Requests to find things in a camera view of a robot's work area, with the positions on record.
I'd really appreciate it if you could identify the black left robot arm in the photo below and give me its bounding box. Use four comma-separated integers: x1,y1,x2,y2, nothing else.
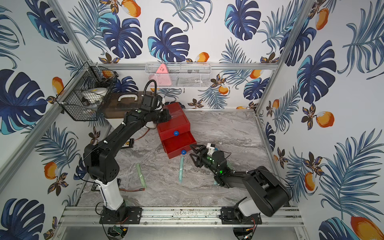
83,94,172,211

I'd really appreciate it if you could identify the black wire basket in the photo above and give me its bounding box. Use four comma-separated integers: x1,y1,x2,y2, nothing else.
55,63,119,122

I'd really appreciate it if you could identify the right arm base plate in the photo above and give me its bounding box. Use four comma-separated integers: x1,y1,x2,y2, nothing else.
218,207,262,225

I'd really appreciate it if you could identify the green fruit knife left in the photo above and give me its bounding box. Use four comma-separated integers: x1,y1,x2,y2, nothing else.
136,163,147,189

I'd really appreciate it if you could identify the pink triangle sign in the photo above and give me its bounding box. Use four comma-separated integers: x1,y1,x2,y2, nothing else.
149,64,172,88

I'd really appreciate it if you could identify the red top drawer blue knob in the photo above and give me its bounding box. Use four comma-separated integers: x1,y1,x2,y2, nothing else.
157,121,191,141

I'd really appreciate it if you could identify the white item in basket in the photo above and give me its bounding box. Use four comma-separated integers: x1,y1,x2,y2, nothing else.
82,88,108,104

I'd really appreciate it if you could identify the aluminium front rail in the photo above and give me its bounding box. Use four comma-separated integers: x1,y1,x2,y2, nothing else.
59,207,304,228

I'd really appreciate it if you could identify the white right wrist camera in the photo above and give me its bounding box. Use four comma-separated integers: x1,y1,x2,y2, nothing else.
207,143,218,157

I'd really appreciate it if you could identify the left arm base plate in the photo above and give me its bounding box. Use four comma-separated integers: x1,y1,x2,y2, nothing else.
99,206,143,225

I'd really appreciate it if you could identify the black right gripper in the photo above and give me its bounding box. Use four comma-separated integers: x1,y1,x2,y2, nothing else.
190,143,220,176

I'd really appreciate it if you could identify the clear mesh wall shelf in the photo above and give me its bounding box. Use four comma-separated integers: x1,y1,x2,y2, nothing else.
145,62,212,88

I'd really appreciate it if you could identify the red drawer blue knob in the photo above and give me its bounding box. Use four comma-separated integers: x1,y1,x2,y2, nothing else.
162,132,197,159
157,121,191,141

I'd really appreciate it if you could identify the black orange battery charger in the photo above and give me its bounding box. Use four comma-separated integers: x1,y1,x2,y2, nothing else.
122,138,135,149

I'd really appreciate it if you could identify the brown lid white storage box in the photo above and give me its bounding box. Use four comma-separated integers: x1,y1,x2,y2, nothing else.
101,92,158,119

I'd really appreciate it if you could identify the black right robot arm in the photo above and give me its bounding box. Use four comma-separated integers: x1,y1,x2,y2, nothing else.
190,145,292,220

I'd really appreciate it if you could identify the red three-drawer cabinet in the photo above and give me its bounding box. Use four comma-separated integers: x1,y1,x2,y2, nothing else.
157,103,197,159

